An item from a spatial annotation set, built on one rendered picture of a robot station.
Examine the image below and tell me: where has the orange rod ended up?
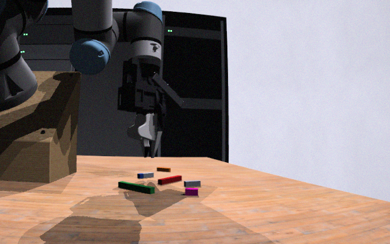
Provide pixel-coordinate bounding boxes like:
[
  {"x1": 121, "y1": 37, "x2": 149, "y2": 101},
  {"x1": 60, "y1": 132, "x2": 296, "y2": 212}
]
[{"x1": 157, "y1": 167, "x2": 171, "y2": 172}]

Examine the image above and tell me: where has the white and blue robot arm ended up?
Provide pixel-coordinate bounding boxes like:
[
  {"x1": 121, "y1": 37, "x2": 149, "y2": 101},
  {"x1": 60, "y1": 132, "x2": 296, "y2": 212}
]
[{"x1": 0, "y1": 0, "x2": 183, "y2": 111}]

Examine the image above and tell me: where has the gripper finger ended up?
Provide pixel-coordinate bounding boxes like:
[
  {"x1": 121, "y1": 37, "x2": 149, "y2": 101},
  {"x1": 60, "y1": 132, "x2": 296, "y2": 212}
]
[
  {"x1": 137, "y1": 99, "x2": 167, "y2": 158},
  {"x1": 127, "y1": 111, "x2": 150, "y2": 157}
]

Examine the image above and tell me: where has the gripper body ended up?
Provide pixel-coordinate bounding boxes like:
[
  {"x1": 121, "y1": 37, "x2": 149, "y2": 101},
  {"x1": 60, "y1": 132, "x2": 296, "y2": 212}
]
[{"x1": 118, "y1": 57, "x2": 164, "y2": 114}]

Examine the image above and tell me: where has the green rod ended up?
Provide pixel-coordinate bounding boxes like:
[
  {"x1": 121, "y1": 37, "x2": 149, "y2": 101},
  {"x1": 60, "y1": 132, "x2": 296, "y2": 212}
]
[{"x1": 118, "y1": 181, "x2": 155, "y2": 194}]

